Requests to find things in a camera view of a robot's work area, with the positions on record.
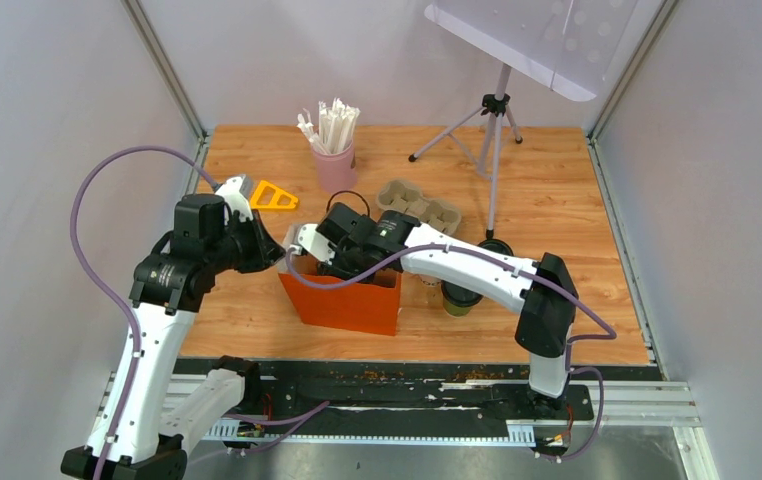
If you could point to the wrapped straws bundle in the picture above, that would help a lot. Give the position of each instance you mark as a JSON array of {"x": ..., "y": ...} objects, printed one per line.
[{"x": 333, "y": 129}]

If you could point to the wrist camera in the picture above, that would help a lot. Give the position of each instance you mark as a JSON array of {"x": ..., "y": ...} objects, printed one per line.
[
  {"x": 236, "y": 192},
  {"x": 304, "y": 239}
]

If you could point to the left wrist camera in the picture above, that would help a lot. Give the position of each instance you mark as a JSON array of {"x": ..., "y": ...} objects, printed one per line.
[{"x": 236, "y": 192}]

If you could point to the green paper cup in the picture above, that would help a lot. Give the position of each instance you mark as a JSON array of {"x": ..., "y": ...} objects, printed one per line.
[{"x": 459, "y": 307}]

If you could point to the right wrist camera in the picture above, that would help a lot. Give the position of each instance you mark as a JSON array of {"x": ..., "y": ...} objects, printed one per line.
[{"x": 304, "y": 239}]

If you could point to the grey tripod stand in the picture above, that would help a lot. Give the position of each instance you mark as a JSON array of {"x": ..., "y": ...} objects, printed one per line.
[{"x": 495, "y": 108}]

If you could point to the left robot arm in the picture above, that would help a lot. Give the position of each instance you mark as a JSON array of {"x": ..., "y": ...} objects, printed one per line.
[{"x": 134, "y": 439}]

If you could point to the yellow triangular plastic piece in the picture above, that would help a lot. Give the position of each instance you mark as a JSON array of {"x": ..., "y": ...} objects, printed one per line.
[{"x": 268, "y": 197}]

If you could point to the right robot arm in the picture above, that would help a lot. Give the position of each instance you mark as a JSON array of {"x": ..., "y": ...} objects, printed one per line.
[{"x": 540, "y": 292}]

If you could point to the pink straw holder cup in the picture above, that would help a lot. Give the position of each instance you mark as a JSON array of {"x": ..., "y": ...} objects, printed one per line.
[{"x": 336, "y": 172}]

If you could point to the white board on tripod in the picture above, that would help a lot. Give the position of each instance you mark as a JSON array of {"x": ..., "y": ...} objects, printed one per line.
[{"x": 564, "y": 45}]

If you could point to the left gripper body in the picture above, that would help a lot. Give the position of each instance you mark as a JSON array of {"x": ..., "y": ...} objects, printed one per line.
[{"x": 237, "y": 242}]

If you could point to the pulp cup carrier tray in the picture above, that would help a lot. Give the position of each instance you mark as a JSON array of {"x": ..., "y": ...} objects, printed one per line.
[{"x": 405, "y": 197}]

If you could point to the stack of black lids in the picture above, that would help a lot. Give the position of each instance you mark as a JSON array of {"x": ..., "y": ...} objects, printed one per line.
[{"x": 497, "y": 246}]

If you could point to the orange paper bag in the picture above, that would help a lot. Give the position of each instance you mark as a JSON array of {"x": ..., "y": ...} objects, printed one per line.
[{"x": 371, "y": 307}]

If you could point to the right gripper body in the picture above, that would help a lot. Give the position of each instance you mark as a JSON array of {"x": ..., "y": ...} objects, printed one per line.
[{"x": 345, "y": 264}]

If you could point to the white paper cup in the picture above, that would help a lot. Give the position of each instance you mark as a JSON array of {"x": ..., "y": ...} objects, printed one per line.
[{"x": 429, "y": 280}]

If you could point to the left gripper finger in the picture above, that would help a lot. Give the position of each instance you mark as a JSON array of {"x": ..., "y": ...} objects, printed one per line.
[
  {"x": 266, "y": 244},
  {"x": 264, "y": 258}
]

